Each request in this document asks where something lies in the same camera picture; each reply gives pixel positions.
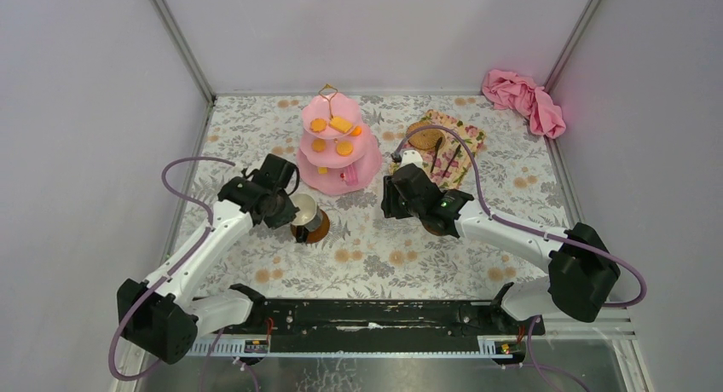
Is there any brown saucer left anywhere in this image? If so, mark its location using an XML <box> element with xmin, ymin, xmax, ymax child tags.
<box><xmin>290</xmin><ymin>210</ymin><xmax>331</xmax><ymax>245</ymax></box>

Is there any pink cake slice toy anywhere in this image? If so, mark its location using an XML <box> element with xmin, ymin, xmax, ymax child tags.
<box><xmin>339</xmin><ymin>167</ymin><xmax>359</xmax><ymax>187</ymax></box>

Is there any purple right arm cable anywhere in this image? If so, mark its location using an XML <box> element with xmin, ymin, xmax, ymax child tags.
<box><xmin>392</xmin><ymin>124</ymin><xmax>649</xmax><ymax>392</ymax></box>

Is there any round woven brown coaster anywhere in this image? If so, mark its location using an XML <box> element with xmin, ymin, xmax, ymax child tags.
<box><xmin>407</xmin><ymin>121</ymin><xmax>445</xmax><ymax>151</ymax></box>

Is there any small orange cookie toy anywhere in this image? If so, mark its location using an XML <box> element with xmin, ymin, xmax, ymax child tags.
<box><xmin>335</xmin><ymin>141</ymin><xmax>354</xmax><ymax>157</ymax></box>

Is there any round orange cookie toy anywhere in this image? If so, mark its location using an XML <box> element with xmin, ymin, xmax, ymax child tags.
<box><xmin>311</xmin><ymin>138</ymin><xmax>327</xmax><ymax>153</ymax></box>

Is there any brown saucer right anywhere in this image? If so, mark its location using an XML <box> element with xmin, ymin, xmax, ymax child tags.
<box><xmin>422</xmin><ymin>223</ymin><xmax>446</xmax><ymax>237</ymax></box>

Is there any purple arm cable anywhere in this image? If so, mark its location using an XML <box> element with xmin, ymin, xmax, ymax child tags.
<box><xmin>392</xmin><ymin>124</ymin><xmax>649</xmax><ymax>392</ymax></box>
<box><xmin>107</xmin><ymin>156</ymin><xmax>239</xmax><ymax>383</ymax></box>

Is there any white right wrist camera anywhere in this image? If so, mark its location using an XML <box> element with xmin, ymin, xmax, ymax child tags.
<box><xmin>391</xmin><ymin>149</ymin><xmax>424</xmax><ymax>169</ymax></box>

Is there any crumpled pink cloth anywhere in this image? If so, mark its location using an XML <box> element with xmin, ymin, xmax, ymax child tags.
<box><xmin>481</xmin><ymin>69</ymin><xmax>567</xmax><ymax>139</ymax></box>

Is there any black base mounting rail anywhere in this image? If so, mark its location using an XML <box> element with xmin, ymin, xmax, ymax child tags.
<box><xmin>224</xmin><ymin>298</ymin><xmax>545</xmax><ymax>357</ymax></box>

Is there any floral rectangular serving tray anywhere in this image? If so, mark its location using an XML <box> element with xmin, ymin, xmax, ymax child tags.
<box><xmin>402</xmin><ymin>109</ymin><xmax>486</xmax><ymax>189</ymax></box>

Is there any brown saucer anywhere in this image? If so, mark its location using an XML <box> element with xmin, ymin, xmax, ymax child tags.
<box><xmin>422</xmin><ymin>223</ymin><xmax>446</xmax><ymax>237</ymax></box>
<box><xmin>290</xmin><ymin>210</ymin><xmax>331</xmax><ymax>245</ymax></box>

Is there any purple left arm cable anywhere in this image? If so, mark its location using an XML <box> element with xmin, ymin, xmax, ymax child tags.
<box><xmin>107</xmin><ymin>156</ymin><xmax>239</xmax><ymax>383</ymax></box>

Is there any cream mug black handle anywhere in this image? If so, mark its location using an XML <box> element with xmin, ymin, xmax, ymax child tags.
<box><xmin>291</xmin><ymin>193</ymin><xmax>323</xmax><ymax>243</ymax></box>

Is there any floral tablecloth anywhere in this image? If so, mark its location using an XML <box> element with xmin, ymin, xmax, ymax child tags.
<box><xmin>190</xmin><ymin>95</ymin><xmax>569</xmax><ymax>299</ymax></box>

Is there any pink three-tier cake stand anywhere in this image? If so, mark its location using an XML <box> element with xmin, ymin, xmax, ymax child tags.
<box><xmin>296</xmin><ymin>84</ymin><xmax>382</xmax><ymax>196</ymax></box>

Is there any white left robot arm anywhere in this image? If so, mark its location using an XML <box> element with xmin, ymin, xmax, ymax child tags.
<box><xmin>113</xmin><ymin>154</ymin><xmax>300</xmax><ymax>364</ymax></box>

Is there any orange flower cookie toy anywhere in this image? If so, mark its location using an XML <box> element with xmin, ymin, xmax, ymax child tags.
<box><xmin>309</xmin><ymin>118</ymin><xmax>327</xmax><ymax>133</ymax></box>

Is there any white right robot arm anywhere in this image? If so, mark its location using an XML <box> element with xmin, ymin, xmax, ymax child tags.
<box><xmin>381</xmin><ymin>164</ymin><xmax>621</xmax><ymax>334</ymax></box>

